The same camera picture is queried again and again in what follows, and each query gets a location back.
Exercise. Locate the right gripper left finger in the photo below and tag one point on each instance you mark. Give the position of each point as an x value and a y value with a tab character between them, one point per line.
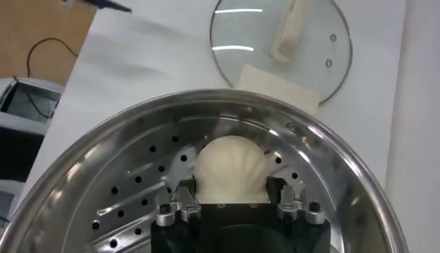
182	204

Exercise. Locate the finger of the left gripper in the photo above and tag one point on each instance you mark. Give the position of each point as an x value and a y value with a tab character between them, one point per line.
103	4

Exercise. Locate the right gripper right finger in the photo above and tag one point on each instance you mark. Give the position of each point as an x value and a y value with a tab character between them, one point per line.
292	203

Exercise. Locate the white steamed baozi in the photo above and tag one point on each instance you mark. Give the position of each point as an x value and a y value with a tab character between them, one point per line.
230	161

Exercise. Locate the steel perforated steamer basket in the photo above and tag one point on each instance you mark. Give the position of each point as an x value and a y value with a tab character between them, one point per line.
86	161

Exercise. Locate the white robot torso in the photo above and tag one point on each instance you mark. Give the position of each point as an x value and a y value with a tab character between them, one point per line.
17	117

